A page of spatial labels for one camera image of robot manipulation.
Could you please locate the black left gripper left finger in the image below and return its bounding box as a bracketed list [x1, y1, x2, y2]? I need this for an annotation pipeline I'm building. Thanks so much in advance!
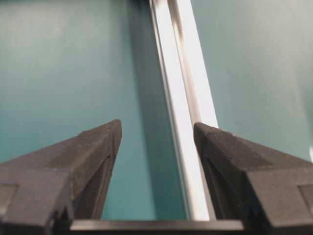
[0, 119, 122, 235]

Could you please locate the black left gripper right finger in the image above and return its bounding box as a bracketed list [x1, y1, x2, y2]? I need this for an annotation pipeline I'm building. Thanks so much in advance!
[193, 122, 313, 235]

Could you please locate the square aluminium extrusion frame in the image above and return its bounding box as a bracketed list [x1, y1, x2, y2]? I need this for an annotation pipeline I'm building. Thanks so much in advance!
[150, 0, 218, 221]

